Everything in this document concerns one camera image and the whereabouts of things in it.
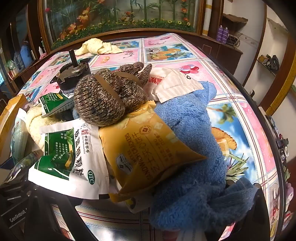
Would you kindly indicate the brown hedgehog plush toy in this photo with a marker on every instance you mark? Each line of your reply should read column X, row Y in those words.
column 97, row 99

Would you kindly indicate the green and white medicine packet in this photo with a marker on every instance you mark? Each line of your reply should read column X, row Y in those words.
column 52, row 102
column 69, row 162

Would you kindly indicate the two purple bottles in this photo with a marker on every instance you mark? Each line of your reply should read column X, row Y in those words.
column 225, row 36

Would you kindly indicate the aquarium with flower backdrop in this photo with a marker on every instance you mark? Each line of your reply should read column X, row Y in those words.
column 138, row 14

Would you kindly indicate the wooden cabinet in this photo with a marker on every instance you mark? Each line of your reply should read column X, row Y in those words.
column 219, row 49

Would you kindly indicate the gold curved frame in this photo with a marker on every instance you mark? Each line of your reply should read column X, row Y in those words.
column 284, row 81

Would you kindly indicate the black and yellow tool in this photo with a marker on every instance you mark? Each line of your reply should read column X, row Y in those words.
column 270, row 61

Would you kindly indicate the yellow snack packet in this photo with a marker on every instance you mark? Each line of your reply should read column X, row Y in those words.
column 143, row 148

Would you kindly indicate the dark printed packet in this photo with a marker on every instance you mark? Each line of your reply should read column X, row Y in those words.
column 20, row 166

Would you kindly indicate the small white bottle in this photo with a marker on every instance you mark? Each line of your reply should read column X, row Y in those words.
column 41, row 51

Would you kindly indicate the white packet with red print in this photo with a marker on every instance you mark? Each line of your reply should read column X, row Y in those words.
column 175, row 83

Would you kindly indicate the white and yellow rolled poster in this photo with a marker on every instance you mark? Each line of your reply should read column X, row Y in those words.
column 207, row 18

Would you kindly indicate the black electric motor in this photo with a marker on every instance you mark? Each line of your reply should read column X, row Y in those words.
column 71, row 76

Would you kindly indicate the cream towel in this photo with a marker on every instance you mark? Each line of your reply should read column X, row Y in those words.
column 34, row 125

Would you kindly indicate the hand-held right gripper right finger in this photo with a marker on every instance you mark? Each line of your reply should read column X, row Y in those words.
column 259, row 220

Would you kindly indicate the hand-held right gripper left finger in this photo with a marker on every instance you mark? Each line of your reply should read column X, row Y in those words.
column 39, row 213

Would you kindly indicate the printed fruit tablecloth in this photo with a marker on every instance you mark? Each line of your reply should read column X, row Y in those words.
column 231, row 76

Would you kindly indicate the yellow cardboard box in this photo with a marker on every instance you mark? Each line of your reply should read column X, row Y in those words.
column 9, row 109

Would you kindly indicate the yellow towel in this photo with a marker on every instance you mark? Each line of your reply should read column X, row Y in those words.
column 97, row 46

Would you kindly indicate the purple spray can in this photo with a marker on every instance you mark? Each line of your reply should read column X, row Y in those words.
column 220, row 34

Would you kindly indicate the pale teal packet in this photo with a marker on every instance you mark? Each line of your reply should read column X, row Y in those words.
column 19, row 141

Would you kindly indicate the blue towel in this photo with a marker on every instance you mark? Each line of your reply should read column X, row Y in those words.
column 196, row 162

